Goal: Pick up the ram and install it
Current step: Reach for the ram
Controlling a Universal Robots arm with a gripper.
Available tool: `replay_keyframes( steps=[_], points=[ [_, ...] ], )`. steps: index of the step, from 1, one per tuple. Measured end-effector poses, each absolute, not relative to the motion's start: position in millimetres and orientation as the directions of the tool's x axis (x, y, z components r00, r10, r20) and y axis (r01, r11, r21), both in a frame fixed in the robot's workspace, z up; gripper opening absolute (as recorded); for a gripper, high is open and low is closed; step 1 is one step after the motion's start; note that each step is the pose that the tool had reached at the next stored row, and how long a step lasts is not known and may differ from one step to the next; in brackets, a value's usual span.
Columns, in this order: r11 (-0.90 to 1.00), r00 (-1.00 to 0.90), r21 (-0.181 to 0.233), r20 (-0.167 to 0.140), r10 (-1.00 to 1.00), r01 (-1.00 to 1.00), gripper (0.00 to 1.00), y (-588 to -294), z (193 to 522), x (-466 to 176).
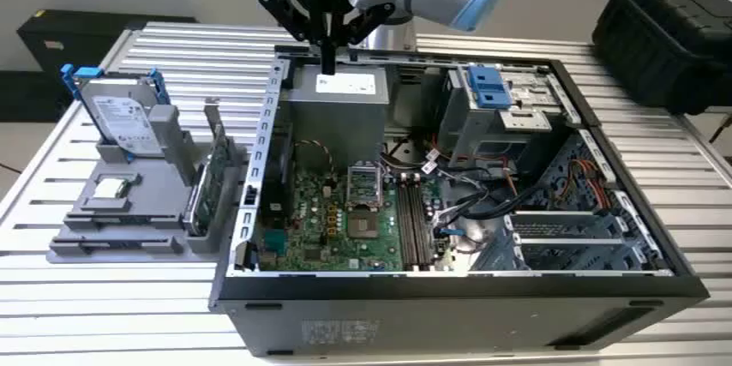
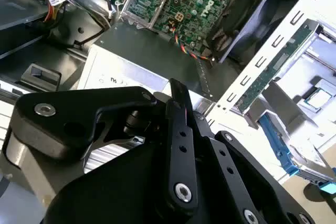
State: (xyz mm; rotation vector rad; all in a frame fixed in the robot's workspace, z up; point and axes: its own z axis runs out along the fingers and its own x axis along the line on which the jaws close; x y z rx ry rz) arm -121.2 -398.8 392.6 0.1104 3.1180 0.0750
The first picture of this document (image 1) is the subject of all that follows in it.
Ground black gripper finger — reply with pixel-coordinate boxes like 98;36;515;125
327;1;398;75
256;0;330;75

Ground dark RAM memory stick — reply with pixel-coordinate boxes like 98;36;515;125
76;240;176;253
67;213;180;229

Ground grey power supply unit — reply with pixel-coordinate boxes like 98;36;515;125
284;63;391;166

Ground blue plastic disk carrier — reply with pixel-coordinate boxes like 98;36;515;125
466;64;515;111

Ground black cabinet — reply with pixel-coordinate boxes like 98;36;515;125
15;9;199;123

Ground hard disk in blue carrier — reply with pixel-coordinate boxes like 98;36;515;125
60;63;168;158

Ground green graphics card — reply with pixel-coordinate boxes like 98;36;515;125
182;98;243;239

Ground black case fan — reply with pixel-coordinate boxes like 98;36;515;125
260;125;296;231

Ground CPU socket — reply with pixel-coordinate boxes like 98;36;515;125
347;207;383;239

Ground grey parts rack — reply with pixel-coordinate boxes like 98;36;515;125
44;98;254;265

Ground green motherboard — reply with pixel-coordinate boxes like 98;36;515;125
256;164;459;273

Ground black hard equipment case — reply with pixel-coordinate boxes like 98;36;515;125
591;0;732;117

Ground silver CPU chip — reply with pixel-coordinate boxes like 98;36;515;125
92;176;134;201

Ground metal expansion slot cover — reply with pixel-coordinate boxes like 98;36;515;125
511;235;638;259

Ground black open PC case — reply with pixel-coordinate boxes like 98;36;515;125
208;44;711;358

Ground twisted coloured fan wire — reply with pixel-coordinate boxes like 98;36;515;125
292;138;340;182

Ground metal socket cover frame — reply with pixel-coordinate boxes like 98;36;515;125
346;159;384;209

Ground thin wire locking lever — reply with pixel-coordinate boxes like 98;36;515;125
378;159;392;209

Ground orange data wire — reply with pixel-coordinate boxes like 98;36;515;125
472;154;520;196

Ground black cable bundle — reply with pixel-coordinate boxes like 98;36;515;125
451;180;554;224

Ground orange red power wires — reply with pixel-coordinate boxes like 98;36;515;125
563;159;612;218

